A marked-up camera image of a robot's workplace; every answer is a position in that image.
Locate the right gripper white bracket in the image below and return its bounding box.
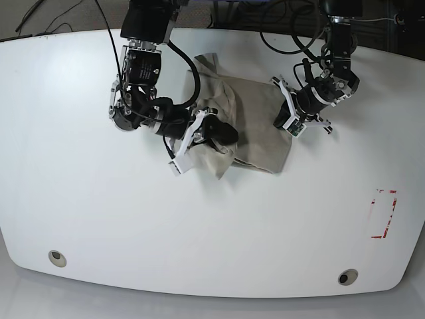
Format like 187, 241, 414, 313
161, 108, 239, 163

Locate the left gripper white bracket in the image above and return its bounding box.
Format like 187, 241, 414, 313
272, 76, 333, 134

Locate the beige t-shirt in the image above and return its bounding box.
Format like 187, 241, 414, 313
187, 53, 292, 179

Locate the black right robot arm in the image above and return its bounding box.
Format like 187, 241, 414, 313
108, 1, 238, 161

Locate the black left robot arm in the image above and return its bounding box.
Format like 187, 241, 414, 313
272, 1, 363, 138

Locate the red tape rectangle marking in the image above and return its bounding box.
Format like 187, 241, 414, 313
368, 189, 398, 239

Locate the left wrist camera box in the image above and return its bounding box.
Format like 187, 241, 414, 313
283, 118, 306, 138

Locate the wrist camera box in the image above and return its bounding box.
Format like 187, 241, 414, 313
168, 156, 193, 176
283, 118, 306, 138

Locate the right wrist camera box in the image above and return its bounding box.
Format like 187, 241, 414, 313
168, 156, 193, 176

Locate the white cable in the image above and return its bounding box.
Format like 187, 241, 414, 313
361, 14, 396, 24

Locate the right table cable grommet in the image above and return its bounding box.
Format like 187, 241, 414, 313
338, 269, 359, 286

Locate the table cable grommet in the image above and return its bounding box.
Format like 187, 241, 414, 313
338, 269, 359, 286
48, 251, 67, 268

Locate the left table cable grommet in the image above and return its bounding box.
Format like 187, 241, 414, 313
48, 251, 67, 268

